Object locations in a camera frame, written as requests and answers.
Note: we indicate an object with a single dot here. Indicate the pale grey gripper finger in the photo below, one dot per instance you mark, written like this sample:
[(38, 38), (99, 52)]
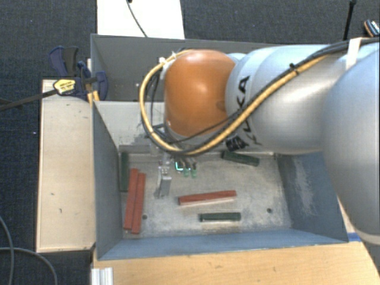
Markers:
[(158, 193), (166, 186)]

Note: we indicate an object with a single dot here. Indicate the red-brown flat block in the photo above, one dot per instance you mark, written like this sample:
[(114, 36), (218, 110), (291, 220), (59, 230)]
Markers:
[(207, 197), (131, 200), (139, 206)]

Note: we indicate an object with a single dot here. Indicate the dark green flat block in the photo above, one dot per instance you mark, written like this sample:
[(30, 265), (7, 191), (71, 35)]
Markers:
[(219, 217), (124, 171), (240, 158)]

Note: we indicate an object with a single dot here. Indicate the grey metal bin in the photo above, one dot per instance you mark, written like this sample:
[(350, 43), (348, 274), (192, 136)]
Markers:
[(255, 188)]

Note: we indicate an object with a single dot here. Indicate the pale wood board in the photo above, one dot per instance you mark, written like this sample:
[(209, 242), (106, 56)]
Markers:
[(66, 171)]

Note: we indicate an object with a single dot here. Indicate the black cylinder on white bracket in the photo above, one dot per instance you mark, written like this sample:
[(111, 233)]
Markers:
[(236, 144)]

